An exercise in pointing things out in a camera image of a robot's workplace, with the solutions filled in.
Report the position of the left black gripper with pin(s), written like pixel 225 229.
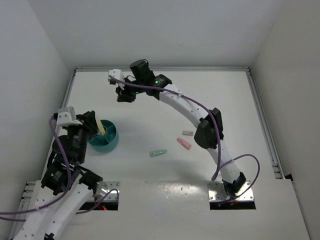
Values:
pixel 88 120

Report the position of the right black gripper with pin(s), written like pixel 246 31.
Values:
pixel 124 95

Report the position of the yellow highlighter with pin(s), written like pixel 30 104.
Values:
pixel 100 126

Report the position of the beige eraser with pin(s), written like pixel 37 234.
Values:
pixel 187 133

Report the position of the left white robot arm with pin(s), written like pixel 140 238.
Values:
pixel 65 186

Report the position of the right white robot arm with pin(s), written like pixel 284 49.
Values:
pixel 208 122

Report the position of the teal divided round container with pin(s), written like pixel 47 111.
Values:
pixel 108 141

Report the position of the green transparent stapler case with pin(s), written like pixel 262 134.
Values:
pixel 156 153

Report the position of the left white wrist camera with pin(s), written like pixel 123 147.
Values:
pixel 66 117

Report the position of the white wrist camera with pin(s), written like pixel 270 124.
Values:
pixel 116 77
pixel 66 117

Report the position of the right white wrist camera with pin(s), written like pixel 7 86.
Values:
pixel 116 77

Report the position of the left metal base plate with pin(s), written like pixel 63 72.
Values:
pixel 107 192

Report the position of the metal base plate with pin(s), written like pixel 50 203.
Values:
pixel 107 192
pixel 217 192

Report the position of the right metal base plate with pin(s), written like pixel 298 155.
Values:
pixel 217 192

